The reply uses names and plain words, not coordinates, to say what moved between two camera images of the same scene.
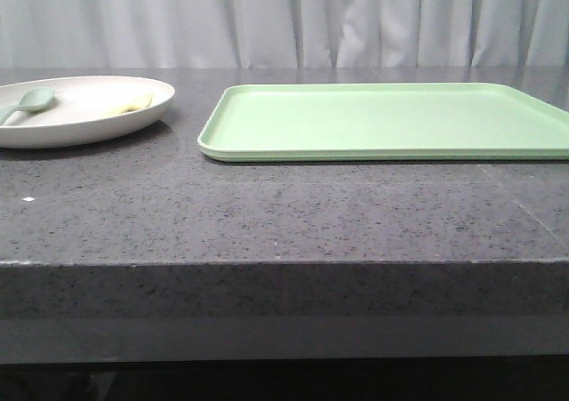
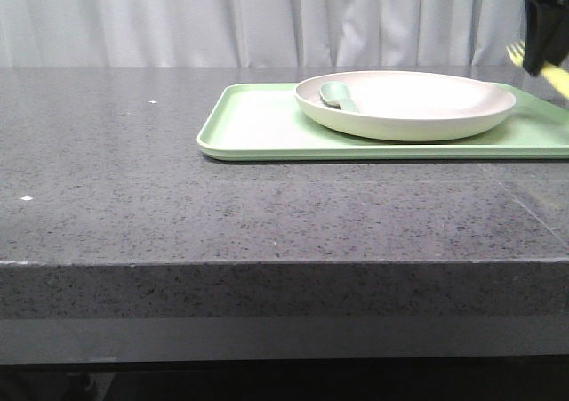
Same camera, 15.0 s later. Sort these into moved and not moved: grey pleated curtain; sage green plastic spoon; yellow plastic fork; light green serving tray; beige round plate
Moved: yellow plastic fork; beige round plate; sage green plastic spoon
Not moved: light green serving tray; grey pleated curtain
